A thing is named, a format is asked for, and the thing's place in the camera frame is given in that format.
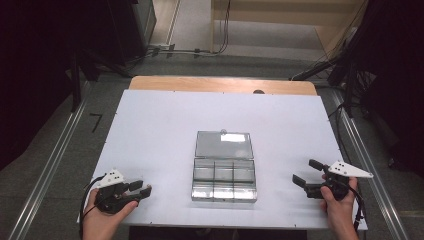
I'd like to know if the clear plastic compartment box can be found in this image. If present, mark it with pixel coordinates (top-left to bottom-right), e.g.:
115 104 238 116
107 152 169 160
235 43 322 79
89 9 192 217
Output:
190 130 258 204

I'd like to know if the dark cabinet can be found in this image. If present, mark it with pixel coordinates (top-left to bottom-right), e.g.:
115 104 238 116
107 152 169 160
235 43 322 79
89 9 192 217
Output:
106 0 158 66

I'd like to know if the black metal stand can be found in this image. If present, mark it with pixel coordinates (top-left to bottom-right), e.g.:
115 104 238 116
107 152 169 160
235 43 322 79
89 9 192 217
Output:
68 49 131 113
289 33 368 118

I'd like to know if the black curtain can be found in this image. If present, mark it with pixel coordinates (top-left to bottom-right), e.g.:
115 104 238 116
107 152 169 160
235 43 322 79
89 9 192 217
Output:
0 0 111 171
353 0 424 178

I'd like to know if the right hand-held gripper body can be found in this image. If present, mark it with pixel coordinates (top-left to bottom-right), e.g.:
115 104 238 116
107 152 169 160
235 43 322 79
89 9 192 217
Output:
303 160 375 202

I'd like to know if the light wooden shelf unit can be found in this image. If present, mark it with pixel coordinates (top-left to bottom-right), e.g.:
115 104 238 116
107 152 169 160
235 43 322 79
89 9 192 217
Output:
209 0 368 58

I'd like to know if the black floor cable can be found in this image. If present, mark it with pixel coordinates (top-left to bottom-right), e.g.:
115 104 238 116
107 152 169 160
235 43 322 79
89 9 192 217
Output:
328 103 358 174

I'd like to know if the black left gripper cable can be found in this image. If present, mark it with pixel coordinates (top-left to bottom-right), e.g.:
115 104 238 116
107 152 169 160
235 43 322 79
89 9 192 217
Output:
78 175 106 240

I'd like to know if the grey floor cable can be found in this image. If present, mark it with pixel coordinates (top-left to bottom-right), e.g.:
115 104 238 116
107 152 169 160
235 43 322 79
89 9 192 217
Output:
146 43 228 58

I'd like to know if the person's left hand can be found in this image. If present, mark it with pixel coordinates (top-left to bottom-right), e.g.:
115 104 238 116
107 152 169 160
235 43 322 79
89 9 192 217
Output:
82 188 139 232

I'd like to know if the metal floor rail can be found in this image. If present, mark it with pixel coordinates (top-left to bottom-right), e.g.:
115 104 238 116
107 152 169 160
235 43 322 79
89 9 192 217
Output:
329 89 411 240
8 79 93 240

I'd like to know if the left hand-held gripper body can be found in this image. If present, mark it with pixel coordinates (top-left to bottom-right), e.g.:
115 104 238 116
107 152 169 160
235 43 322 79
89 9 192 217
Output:
94 168 142 215

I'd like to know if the black hanging cable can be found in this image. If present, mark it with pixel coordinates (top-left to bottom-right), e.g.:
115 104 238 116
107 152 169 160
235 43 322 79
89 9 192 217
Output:
216 0 233 54

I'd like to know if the person's right hand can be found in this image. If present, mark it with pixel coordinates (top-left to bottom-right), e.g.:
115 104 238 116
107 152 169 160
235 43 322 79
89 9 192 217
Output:
319 177 359 218

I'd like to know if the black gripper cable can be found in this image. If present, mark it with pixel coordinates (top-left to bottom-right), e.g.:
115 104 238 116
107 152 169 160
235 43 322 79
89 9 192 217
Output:
78 175 106 240
346 184 365 232

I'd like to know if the black floor tape mark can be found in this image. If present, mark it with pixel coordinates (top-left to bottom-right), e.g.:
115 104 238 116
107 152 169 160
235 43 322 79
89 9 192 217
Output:
89 113 104 134

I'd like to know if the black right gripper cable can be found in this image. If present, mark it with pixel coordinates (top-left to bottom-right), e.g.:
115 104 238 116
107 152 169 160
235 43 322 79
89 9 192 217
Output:
346 184 365 232

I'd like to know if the yellow floor tape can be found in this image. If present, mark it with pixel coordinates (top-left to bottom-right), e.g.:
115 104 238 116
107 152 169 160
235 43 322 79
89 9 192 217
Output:
398 209 424 218

